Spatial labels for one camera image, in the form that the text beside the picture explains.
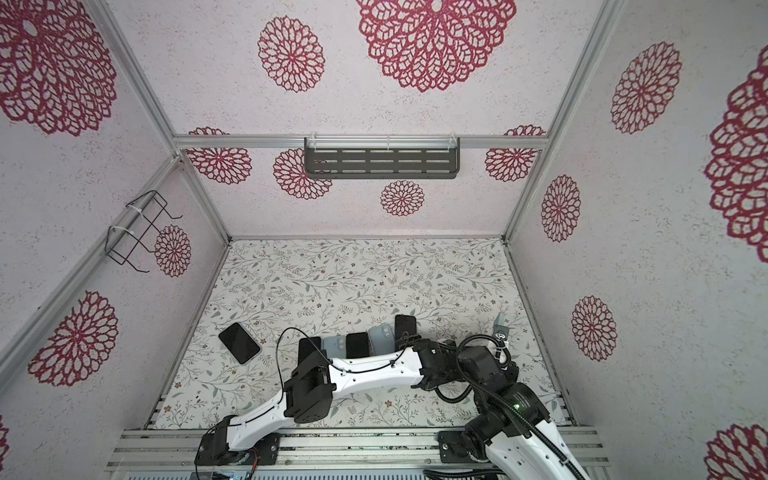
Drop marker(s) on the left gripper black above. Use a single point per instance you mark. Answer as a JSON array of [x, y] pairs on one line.
[[450, 358]]

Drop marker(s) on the light blue phone case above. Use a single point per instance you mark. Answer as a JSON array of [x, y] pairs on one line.
[[335, 346], [382, 339]]

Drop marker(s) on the black phone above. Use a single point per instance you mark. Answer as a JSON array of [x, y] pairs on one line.
[[405, 330], [239, 343], [357, 345], [308, 345]]

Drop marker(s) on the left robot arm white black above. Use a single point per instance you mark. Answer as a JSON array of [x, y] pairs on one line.
[[308, 394]]

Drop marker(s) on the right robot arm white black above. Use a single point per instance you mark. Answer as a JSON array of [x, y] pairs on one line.
[[513, 429]]

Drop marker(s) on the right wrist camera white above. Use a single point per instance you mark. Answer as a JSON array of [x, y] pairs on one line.
[[501, 330]]

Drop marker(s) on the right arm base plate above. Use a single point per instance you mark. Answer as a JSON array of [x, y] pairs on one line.
[[459, 447]]

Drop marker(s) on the dark metal wall shelf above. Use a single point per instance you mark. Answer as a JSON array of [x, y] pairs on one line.
[[386, 160]]

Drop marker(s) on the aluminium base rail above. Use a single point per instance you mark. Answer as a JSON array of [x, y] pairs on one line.
[[298, 448]]

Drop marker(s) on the black wire wall basket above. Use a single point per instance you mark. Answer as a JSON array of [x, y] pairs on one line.
[[122, 241]]

